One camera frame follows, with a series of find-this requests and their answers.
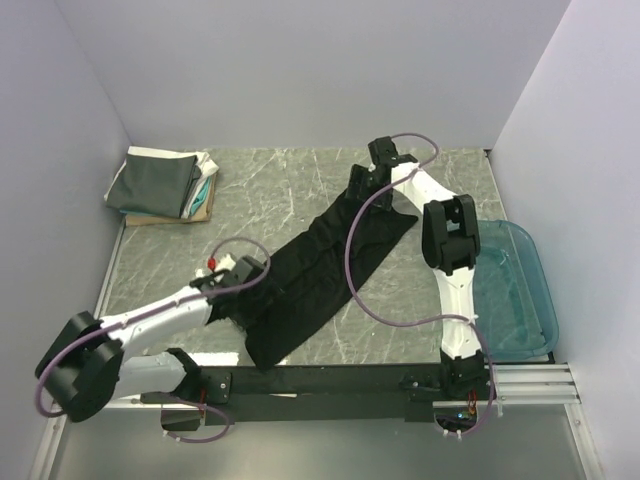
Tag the white folded shirt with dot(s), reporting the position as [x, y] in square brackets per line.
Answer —
[206, 165]

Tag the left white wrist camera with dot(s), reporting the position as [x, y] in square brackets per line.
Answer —
[216, 265]

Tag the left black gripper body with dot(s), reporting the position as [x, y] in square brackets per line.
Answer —
[253, 302]

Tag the aluminium rail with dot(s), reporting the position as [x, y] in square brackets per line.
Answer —
[512, 383]

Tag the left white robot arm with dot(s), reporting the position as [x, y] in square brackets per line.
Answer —
[93, 360]

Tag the dark green folded shirt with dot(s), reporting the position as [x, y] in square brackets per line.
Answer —
[152, 185]

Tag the teal folded shirt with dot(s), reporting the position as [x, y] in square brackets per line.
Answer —
[200, 198]

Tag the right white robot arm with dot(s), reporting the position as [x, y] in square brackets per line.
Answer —
[450, 245]

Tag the black t shirt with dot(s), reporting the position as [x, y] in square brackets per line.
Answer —
[309, 279]

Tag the black base beam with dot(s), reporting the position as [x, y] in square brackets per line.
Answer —
[237, 394]

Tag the teal plastic bin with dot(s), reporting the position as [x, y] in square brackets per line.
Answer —
[515, 310]

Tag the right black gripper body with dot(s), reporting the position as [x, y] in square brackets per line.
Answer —
[376, 196]

